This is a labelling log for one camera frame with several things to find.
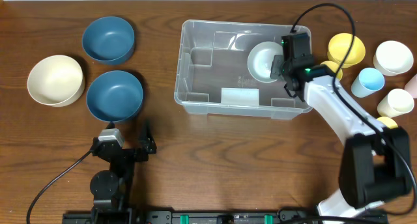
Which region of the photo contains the grey plastic bowl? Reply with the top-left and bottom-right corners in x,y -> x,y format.
248,42 -> 283,83

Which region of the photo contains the yellow plastic cup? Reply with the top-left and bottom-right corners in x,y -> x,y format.
320,61 -> 343,81
377,117 -> 398,129

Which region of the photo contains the yellow plastic bowl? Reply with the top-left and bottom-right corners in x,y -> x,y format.
327,33 -> 366,68

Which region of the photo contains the white plastic bowl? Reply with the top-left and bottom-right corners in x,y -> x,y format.
373,40 -> 414,76

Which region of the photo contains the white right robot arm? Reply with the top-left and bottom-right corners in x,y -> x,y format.
270,33 -> 416,217

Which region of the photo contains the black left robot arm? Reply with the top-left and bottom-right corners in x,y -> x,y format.
90,121 -> 157,223

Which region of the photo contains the dark blue bowl front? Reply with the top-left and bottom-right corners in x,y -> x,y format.
86,70 -> 144,122

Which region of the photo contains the dark blue bowl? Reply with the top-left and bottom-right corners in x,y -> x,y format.
86,70 -> 144,122
81,16 -> 136,65

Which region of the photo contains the white label in bin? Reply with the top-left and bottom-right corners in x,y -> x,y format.
221,88 -> 259,106

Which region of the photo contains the light blue plastic cup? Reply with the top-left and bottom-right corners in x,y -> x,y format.
351,68 -> 385,98

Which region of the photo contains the clear plastic storage bin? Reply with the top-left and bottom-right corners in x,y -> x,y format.
174,20 -> 312,120

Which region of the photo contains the large cream bowl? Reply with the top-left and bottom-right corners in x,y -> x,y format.
27,55 -> 85,107

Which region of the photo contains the cream plastic cup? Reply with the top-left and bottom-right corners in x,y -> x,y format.
377,89 -> 414,118

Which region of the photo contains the dark blue bowl rear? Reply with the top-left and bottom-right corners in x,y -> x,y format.
81,16 -> 136,65

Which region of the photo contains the pink plastic cup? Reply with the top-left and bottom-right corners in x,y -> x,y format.
404,74 -> 417,99

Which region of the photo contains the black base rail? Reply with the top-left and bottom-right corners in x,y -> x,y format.
61,209 -> 390,224

